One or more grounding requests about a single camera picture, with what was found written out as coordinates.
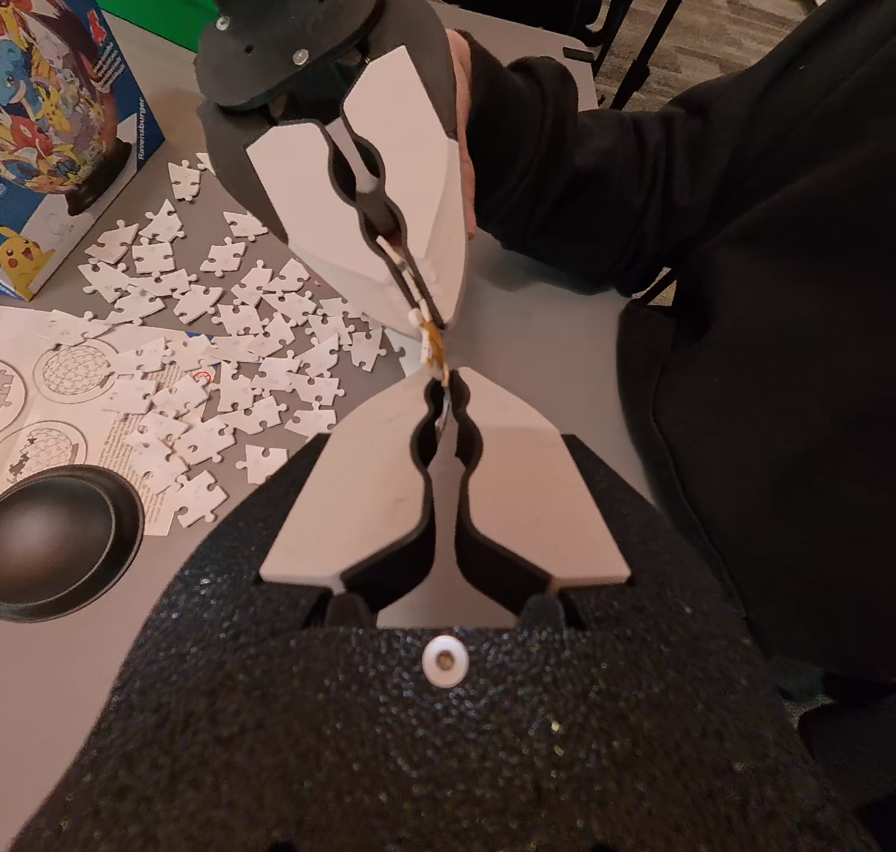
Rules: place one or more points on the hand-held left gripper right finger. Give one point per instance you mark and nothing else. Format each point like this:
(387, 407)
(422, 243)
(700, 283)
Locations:
(546, 509)

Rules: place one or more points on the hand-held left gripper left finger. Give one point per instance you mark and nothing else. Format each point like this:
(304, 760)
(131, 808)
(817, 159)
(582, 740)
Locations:
(350, 509)

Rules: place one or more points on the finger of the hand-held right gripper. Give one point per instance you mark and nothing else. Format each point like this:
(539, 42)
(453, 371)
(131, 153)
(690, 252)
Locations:
(315, 201)
(420, 159)

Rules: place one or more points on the curved assembled puzzle section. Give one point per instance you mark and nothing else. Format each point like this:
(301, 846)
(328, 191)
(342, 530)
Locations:
(406, 274)

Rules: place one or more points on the pile of white puzzle pieces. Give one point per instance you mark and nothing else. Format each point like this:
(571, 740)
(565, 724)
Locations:
(231, 348)

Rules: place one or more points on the pink and orange puzzle piece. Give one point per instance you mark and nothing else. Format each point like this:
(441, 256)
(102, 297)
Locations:
(435, 355)

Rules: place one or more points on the person's right forearm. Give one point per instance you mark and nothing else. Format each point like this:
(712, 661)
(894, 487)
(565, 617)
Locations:
(560, 180)

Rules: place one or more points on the blue puzzle box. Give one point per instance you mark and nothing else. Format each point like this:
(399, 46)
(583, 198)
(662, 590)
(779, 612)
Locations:
(63, 117)

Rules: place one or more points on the black round puzzle stand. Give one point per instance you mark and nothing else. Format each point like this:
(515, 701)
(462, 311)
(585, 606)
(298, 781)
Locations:
(56, 544)

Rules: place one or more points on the person's right hand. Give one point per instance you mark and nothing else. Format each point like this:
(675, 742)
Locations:
(465, 159)

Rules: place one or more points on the person's black sweatshirt torso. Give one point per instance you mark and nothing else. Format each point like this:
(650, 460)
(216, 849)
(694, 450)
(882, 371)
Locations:
(784, 376)

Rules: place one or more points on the printed instruction sheet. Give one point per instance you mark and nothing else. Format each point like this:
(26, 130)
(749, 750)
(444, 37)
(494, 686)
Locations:
(42, 439)

